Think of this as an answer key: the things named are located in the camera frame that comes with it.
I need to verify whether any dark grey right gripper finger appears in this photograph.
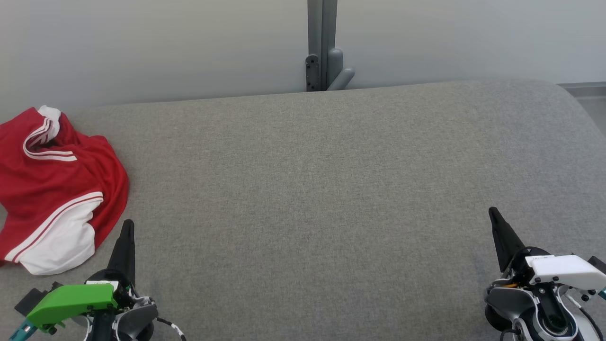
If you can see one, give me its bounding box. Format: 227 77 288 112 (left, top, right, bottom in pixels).
489 207 526 273

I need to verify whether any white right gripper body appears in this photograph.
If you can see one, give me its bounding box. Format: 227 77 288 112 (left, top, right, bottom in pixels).
509 249 606 290

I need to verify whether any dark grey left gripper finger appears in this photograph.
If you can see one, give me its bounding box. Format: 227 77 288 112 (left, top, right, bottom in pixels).
108 219 136 285

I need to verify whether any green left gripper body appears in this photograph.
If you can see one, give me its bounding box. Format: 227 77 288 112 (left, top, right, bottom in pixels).
26 269 138 328

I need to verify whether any red bulls jersey shirt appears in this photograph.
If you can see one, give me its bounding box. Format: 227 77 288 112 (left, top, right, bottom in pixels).
0 105 129 276

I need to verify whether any grey fabric sofa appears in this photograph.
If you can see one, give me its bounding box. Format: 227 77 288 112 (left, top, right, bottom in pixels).
0 80 606 341

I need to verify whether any black cable teal plug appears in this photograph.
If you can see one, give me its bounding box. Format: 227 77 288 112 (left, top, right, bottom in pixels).
7 320 37 341

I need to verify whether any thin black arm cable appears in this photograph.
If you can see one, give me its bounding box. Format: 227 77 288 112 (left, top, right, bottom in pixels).
155 316 187 341

